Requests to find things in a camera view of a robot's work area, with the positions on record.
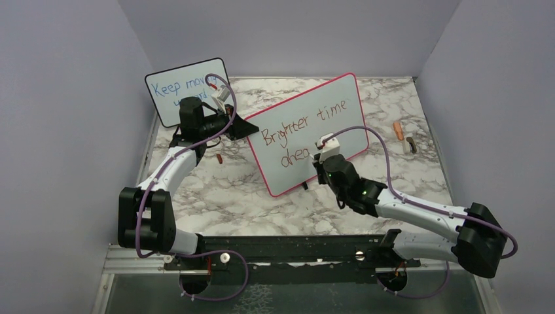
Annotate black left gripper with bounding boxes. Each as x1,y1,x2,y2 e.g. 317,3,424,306
199,103,259,141

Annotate pink framed whiteboard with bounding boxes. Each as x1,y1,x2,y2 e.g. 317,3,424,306
245,73,365,197

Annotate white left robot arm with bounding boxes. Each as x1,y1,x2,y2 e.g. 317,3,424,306
118,97,259,269

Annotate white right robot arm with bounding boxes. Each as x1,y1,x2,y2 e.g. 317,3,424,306
313,154,508,278

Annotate black framed written whiteboard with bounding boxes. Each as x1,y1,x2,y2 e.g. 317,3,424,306
145,58,229,128

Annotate orange marker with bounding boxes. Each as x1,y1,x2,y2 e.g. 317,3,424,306
393,121,404,141

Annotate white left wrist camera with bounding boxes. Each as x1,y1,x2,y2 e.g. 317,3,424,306
211,85,230,112

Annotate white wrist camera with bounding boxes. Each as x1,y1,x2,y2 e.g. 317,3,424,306
313,133,340,164
211,85,230,112

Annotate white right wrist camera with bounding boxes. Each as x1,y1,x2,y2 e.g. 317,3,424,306
313,133,340,164

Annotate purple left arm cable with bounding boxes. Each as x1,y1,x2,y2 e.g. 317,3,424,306
135,73,250,304

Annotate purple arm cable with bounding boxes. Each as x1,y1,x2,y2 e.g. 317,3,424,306
323,126,520,300
135,73,250,304

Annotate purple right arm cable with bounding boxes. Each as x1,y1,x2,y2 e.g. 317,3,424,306
323,126,520,300

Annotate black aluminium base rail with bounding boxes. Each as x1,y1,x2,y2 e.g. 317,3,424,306
103,234,489,287

